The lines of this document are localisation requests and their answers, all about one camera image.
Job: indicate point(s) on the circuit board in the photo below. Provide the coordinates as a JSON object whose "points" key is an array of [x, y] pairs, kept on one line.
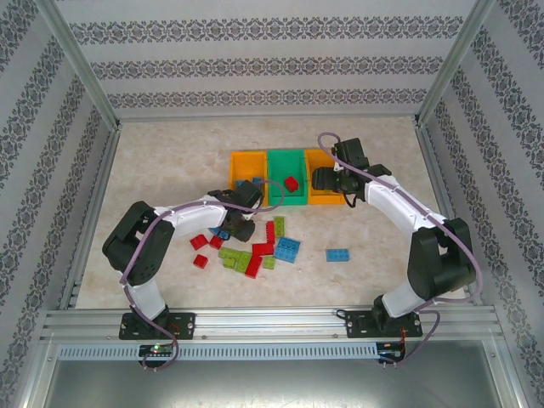
{"points": [[157, 350], [391, 353]]}

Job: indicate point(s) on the orange plastic bin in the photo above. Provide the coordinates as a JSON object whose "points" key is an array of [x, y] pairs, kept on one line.
{"points": [[327, 200], [238, 170]]}

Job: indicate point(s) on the small red lego brick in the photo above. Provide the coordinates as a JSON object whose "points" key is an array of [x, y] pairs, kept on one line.
{"points": [[200, 260], [217, 241]]}

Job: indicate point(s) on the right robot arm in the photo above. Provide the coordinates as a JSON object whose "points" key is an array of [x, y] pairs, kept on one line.
{"points": [[438, 263]]}

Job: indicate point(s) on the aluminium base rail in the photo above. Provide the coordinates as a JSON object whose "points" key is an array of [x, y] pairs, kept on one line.
{"points": [[272, 319]]}

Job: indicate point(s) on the grey metal sheet panel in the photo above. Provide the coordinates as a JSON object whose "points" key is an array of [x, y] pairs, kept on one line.
{"points": [[272, 382]]}

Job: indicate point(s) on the left circuit board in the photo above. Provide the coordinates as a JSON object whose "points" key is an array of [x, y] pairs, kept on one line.
{"points": [[157, 350]]}

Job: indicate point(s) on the green plastic bin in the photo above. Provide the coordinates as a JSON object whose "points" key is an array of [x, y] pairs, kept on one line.
{"points": [[282, 170]]}

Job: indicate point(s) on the aluminium side rail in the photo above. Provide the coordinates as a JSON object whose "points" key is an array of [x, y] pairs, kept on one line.
{"points": [[434, 170], [104, 170]]}

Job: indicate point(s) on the small green lego brick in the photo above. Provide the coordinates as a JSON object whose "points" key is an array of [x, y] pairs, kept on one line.
{"points": [[229, 264], [268, 262]]}

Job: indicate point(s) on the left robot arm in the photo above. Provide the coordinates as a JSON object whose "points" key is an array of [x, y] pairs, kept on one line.
{"points": [[140, 246]]}

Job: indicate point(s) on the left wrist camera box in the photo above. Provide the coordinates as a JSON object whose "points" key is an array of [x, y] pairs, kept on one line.
{"points": [[248, 195]]}

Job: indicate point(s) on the large blue lego brick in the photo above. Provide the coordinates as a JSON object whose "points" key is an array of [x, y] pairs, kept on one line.
{"points": [[287, 249]]}

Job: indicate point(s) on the right circuit board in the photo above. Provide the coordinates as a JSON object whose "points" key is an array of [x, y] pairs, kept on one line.
{"points": [[391, 353]]}

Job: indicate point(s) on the aluminium frame post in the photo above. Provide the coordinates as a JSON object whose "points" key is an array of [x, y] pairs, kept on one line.
{"points": [[81, 64], [454, 64]]}

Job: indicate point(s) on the aluminium back rail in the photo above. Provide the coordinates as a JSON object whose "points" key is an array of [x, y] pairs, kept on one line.
{"points": [[268, 117]]}

